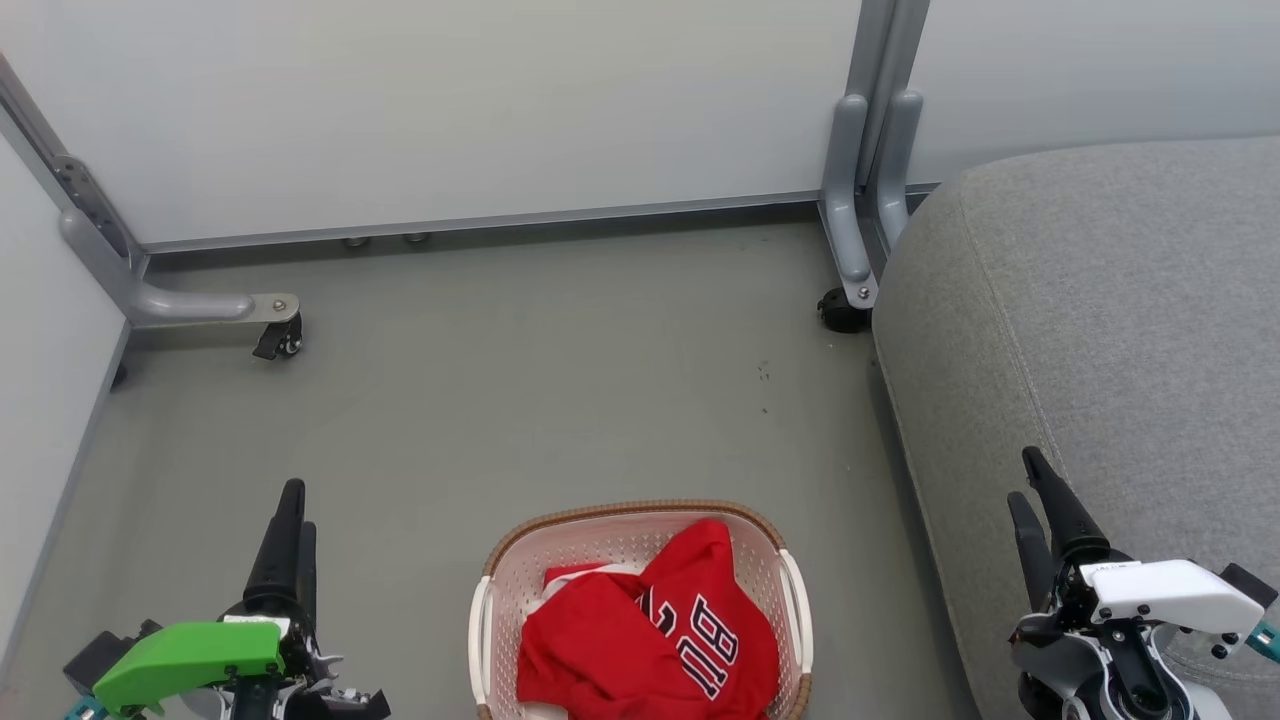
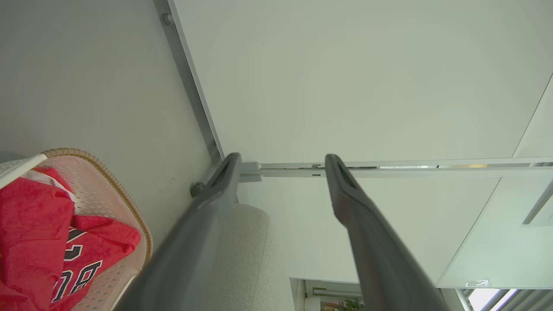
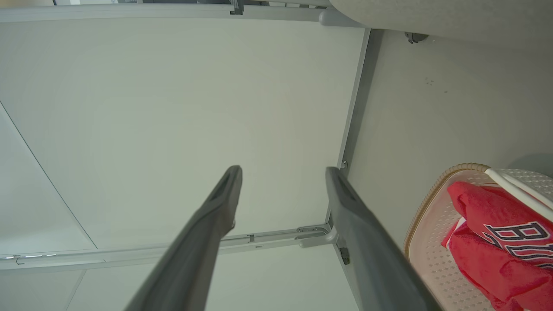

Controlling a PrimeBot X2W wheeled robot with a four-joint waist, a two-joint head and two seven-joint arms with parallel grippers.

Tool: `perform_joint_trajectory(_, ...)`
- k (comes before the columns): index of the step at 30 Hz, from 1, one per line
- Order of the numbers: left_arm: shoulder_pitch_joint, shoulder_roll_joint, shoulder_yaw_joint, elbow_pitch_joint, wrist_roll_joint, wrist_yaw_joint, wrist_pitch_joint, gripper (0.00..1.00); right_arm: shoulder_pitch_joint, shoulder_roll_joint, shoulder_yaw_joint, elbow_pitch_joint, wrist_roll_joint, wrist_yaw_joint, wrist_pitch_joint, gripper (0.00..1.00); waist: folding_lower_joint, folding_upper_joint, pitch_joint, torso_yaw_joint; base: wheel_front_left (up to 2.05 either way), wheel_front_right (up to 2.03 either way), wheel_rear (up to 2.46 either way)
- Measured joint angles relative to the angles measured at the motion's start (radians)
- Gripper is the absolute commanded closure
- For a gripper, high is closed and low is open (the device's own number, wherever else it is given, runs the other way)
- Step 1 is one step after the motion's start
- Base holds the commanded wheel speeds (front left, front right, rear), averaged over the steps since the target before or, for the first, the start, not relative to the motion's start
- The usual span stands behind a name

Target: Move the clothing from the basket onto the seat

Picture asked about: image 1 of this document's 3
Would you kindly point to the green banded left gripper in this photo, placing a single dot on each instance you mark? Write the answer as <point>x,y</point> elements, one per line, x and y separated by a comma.
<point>190,655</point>

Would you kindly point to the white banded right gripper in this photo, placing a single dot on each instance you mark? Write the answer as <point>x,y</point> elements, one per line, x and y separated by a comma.
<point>1170,592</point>

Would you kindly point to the red jersey with black lettering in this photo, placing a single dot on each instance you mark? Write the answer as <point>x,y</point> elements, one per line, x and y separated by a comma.
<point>640,640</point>

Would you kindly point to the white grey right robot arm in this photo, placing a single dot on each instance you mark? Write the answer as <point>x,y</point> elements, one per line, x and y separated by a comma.
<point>1090,670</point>

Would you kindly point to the grey fabric sofa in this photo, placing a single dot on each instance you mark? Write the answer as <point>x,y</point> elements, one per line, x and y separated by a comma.
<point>1100,330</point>

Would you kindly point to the black caster with white wheel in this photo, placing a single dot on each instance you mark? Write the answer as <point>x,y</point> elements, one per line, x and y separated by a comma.
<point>280,340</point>

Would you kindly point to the white perforated laundry basket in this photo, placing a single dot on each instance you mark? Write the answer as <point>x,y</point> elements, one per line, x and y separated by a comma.
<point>560,555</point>

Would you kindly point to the round black caster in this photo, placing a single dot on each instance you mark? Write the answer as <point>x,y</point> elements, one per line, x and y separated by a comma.
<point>842,312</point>

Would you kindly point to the grey partition foot with plate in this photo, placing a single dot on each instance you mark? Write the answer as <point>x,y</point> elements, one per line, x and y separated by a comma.
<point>150,290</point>

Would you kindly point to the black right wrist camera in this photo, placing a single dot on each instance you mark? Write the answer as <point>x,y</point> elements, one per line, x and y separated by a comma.
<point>1250,583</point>

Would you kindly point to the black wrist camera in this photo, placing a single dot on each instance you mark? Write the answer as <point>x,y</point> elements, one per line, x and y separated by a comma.
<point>100,655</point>
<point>1250,583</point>

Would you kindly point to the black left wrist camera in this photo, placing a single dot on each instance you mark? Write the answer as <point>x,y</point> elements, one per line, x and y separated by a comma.
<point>100,655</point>

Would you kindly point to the grey partition base rail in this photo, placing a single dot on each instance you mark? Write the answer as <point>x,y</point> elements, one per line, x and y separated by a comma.
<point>480,222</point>

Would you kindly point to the grey double partition post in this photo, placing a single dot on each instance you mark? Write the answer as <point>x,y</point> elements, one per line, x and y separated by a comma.
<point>860,160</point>

